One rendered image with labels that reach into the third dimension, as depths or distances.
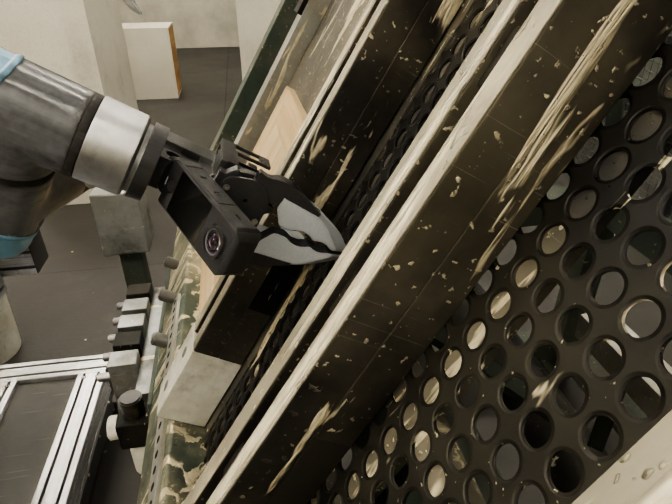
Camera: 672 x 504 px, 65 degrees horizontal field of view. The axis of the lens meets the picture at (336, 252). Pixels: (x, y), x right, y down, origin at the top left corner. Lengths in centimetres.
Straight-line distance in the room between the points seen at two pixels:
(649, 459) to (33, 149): 44
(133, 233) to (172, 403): 80
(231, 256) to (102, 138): 14
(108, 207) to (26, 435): 78
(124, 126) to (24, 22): 312
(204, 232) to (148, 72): 583
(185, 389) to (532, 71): 60
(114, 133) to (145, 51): 574
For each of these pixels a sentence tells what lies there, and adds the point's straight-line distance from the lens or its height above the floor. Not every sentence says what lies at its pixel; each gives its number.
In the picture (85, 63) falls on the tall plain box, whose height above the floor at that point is 88.
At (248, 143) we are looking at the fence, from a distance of 119.
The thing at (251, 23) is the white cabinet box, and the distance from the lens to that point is 489.
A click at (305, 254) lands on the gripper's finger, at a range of 51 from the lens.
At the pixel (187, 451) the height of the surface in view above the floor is 89.
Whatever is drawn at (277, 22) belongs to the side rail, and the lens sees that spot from 139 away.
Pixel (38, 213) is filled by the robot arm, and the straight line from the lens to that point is 55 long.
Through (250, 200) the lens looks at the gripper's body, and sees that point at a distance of 48.
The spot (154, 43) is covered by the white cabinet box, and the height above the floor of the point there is 57.
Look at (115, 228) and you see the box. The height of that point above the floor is 83.
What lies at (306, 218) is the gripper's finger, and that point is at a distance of 49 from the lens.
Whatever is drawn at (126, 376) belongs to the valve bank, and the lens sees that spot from 116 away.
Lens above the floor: 148
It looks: 31 degrees down
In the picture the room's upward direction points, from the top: straight up
